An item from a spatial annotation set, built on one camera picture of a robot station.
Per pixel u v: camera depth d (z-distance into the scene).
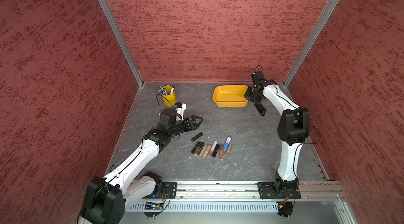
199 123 0.74
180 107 0.73
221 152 0.85
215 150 0.86
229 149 0.87
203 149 0.86
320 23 0.87
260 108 1.03
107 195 0.38
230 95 1.12
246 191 0.76
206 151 0.85
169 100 1.00
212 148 0.87
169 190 0.74
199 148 0.85
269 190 0.74
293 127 0.55
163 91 0.94
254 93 0.84
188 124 0.69
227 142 0.89
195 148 0.87
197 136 0.92
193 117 0.71
